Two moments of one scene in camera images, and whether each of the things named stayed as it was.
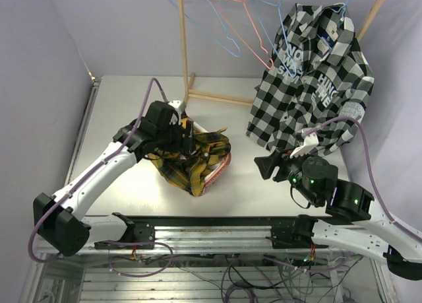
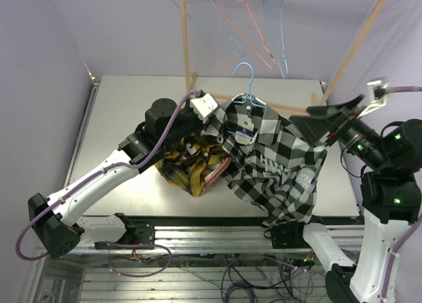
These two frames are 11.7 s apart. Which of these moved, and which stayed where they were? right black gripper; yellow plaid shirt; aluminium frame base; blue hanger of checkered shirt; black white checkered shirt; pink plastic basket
Moved: black white checkered shirt; right black gripper; blue hanger of checkered shirt
Stayed: pink plastic basket; yellow plaid shirt; aluminium frame base
